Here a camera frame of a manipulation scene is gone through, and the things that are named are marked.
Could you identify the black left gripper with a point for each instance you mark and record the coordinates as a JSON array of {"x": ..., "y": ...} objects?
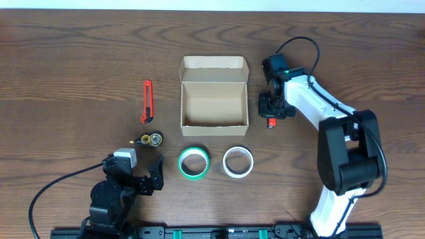
[{"x": 139, "y": 180}]

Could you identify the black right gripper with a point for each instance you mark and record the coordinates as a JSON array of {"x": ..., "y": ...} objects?
[{"x": 271, "y": 109}]

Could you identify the small red black cutter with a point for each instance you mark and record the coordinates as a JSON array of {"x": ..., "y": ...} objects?
[{"x": 271, "y": 122}]

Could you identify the black gold correction tape dispenser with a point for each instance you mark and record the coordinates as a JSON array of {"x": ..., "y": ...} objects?
[{"x": 153, "y": 139}]

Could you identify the white clear tape roll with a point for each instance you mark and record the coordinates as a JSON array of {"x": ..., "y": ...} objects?
[{"x": 228, "y": 170}]

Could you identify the red utility knife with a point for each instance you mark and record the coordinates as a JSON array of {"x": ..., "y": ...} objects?
[{"x": 147, "y": 115}]

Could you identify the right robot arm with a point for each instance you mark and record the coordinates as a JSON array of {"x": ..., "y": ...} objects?
[{"x": 349, "y": 155}]

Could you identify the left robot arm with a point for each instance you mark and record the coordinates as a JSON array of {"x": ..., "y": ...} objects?
[{"x": 113, "y": 199}]

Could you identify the green tape roll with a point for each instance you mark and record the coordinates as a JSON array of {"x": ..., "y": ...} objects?
[{"x": 193, "y": 151}]

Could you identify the open cardboard box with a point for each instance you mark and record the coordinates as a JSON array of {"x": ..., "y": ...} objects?
[{"x": 214, "y": 96}]

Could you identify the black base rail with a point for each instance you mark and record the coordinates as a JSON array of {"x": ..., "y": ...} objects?
[{"x": 216, "y": 232}]

